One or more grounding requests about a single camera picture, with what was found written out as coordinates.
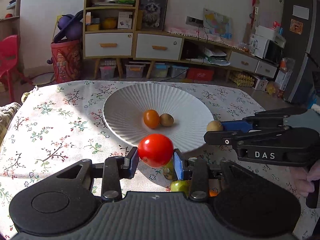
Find clear storage box orange handle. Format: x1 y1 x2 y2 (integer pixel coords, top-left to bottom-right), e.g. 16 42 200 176
125 63 146 79

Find wall socket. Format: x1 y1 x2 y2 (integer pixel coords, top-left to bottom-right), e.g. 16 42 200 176
186 16 204 26

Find white ribbed plate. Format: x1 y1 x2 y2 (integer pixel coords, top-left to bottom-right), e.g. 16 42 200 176
102 84 215 154

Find oval brown kiwi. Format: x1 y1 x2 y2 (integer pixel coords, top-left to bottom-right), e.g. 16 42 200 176
159 113 174 127

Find beige quilted cushion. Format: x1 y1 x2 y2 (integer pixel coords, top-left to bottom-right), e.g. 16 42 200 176
0 102 22 146

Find white microwave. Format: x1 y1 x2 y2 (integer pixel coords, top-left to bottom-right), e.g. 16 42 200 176
249 33 285 61

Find clear storage box blue lid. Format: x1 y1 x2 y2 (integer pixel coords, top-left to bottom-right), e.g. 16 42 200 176
171 65 189 79

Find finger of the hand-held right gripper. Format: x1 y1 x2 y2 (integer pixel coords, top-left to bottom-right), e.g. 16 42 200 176
203 126 293 146
221 107 308 133

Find yellow egg cartons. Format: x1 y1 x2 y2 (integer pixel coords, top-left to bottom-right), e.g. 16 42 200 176
229 71 255 88

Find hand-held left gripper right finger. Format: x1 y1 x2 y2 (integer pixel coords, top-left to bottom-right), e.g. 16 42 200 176
173 148 253 202

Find red patterned bin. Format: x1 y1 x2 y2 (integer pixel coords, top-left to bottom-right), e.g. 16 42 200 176
50 39 83 84

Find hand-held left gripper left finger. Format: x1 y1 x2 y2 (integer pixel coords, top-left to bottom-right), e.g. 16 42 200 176
56 146 139 203

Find red tomato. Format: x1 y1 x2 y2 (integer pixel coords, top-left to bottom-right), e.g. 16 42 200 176
137 133 174 168

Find grey refrigerator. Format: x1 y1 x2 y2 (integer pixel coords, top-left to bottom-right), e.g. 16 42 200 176
281 0 320 105

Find floral tablecloth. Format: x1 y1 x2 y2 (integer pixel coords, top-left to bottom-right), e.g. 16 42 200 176
0 80 320 240

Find white product box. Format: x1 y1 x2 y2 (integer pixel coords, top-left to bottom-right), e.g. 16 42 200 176
117 11 133 29

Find orange tangerine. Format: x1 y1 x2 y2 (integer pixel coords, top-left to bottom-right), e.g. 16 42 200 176
143 109 160 129

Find yellow toy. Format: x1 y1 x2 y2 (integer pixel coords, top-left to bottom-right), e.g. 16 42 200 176
265 81 278 96

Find tall wooden shelf cabinet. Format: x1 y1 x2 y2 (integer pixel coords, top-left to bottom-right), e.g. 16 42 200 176
82 0 142 79

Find person's right hand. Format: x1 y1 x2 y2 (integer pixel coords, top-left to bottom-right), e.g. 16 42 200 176
292 165 320 198

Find clear storage box yellow contents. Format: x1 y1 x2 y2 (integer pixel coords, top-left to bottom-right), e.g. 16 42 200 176
152 63 171 78

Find stack of papers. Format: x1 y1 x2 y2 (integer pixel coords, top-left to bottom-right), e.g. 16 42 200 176
203 47 231 66

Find green apple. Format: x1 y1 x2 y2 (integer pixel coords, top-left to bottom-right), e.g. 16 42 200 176
170 180 191 197

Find red plastic chair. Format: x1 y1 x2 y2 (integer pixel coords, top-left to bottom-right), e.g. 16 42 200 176
0 34 27 103

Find wooden bookshelf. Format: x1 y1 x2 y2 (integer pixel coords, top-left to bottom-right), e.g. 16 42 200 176
0 0 23 36

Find round brown kiwi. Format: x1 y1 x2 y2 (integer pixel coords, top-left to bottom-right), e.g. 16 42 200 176
206 120 224 132

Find pink lace cloth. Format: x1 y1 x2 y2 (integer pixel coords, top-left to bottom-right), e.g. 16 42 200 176
166 26 241 48

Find framed cat picture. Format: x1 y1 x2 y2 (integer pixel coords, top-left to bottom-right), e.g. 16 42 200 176
138 0 168 32

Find white appliance box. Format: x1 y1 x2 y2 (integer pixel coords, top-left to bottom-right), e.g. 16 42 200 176
255 25 278 40

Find orange square sticker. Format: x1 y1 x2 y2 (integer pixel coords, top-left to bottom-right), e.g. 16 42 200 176
290 19 304 34

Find white red carton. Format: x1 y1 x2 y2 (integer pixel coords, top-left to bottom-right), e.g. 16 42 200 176
275 68 293 98

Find clear storage box pink contents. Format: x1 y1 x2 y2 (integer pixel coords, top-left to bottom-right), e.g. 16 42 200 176
99 63 117 79

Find orange pumpkin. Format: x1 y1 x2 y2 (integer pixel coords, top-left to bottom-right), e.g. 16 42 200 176
102 17 118 30

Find green brown mottled fruit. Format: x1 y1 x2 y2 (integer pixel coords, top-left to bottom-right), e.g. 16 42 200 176
163 159 176 181

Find colourful map poster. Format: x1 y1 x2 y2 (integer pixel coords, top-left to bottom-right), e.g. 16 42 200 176
203 8 233 40

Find purple plush toy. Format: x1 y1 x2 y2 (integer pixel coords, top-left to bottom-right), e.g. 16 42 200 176
52 9 84 43

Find low wooden TV cabinet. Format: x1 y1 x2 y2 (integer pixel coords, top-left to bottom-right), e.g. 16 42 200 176
135 29 279 80

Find flat red box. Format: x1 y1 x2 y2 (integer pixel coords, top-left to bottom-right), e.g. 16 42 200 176
187 67 215 82

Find white paper note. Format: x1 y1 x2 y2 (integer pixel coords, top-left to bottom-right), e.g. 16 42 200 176
292 5 310 20

